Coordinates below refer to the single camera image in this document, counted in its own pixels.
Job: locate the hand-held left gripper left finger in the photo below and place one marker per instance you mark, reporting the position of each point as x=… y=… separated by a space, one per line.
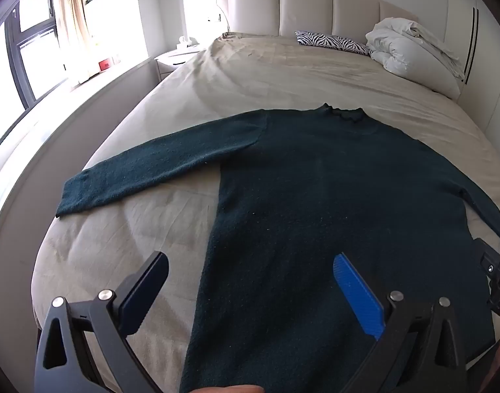
x=138 y=299

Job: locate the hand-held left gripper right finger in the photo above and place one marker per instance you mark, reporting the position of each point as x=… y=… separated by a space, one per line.
x=361 y=294

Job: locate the dark teal knit sweater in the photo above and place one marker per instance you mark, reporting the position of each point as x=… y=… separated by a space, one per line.
x=315 y=192

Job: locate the white bedside ledge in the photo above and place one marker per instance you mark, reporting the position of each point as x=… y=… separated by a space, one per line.
x=65 y=127

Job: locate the white wardrobe with black strips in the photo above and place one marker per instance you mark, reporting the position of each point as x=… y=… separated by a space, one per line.
x=485 y=49

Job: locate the white folded duvet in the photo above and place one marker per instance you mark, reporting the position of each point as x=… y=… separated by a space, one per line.
x=413 y=55

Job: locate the bed with beige sheet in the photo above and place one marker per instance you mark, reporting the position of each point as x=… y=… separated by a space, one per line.
x=274 y=77

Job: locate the small red box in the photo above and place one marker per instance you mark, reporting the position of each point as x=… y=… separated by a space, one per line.
x=103 y=64

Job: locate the white nightstand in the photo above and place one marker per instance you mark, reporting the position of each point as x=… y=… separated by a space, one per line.
x=177 y=60

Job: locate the zebra print pillow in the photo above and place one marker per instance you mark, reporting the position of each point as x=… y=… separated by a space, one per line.
x=333 y=42

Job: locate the white tissue box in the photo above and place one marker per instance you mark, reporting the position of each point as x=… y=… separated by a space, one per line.
x=188 y=43

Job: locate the black framed window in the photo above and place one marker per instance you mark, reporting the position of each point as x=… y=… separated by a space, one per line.
x=26 y=45

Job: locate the beige curtain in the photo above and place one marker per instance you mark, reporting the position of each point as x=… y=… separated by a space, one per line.
x=72 y=16

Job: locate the cream upholstered headboard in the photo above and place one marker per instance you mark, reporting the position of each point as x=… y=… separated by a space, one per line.
x=307 y=6

